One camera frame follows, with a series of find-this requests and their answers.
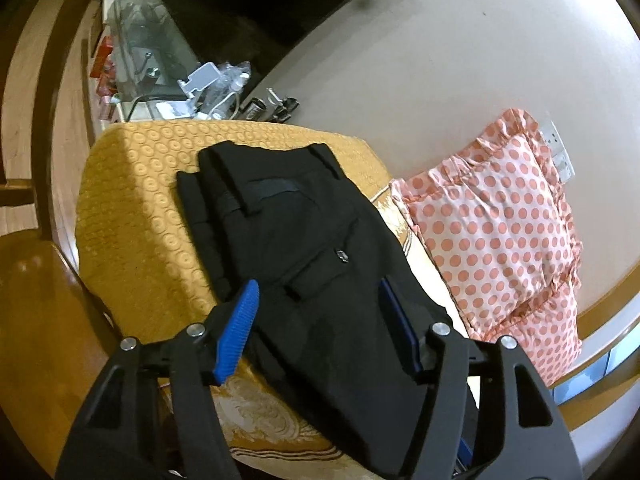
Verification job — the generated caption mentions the black pants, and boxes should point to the black pants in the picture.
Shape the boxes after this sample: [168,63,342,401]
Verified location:
[176,140,482,480]

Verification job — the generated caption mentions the wooden chair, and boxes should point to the wooden chair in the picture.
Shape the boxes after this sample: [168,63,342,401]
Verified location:
[1,0,117,479]

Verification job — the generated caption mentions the yellow circle patterned bedspread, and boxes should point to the yellow circle patterned bedspread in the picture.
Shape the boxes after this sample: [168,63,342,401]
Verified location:
[76,119,406,342]

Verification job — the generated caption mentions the front polka dot pillow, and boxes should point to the front polka dot pillow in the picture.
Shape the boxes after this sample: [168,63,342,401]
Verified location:
[390,108,582,385]

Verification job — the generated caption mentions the white wall socket plate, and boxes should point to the white wall socket plate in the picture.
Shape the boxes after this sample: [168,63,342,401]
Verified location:
[539,117,575,184]

